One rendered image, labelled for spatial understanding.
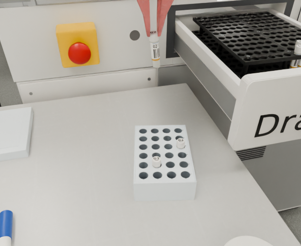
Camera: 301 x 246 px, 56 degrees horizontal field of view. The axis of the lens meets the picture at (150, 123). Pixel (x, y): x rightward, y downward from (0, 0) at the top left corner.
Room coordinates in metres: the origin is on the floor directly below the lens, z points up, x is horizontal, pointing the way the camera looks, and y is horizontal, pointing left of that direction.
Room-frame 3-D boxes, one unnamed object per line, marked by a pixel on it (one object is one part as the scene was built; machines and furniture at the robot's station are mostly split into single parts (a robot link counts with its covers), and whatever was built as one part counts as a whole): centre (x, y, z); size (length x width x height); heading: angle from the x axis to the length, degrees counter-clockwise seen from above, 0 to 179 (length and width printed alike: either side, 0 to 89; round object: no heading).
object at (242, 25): (0.52, -0.20, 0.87); 0.22 x 0.18 x 0.06; 14
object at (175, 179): (0.31, -0.02, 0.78); 0.12 x 0.08 x 0.04; 1
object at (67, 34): (0.52, 0.14, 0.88); 0.07 x 0.05 x 0.07; 104
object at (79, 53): (0.49, 0.13, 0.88); 0.04 x 0.03 x 0.04; 104
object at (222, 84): (0.53, -0.20, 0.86); 0.40 x 0.26 x 0.06; 14
